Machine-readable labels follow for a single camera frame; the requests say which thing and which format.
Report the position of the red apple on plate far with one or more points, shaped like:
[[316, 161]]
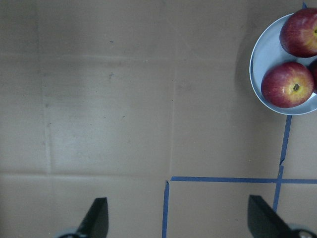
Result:
[[298, 35]]

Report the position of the red apple on plate near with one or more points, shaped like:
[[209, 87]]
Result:
[[287, 85]]

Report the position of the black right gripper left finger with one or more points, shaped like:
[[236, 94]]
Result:
[[96, 222]]

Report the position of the red apple on plate side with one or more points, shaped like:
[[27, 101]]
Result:
[[313, 69]]

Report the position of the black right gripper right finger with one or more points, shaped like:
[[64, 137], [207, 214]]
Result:
[[263, 222]]

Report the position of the light blue plate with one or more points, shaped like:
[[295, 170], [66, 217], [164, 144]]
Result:
[[267, 53]]

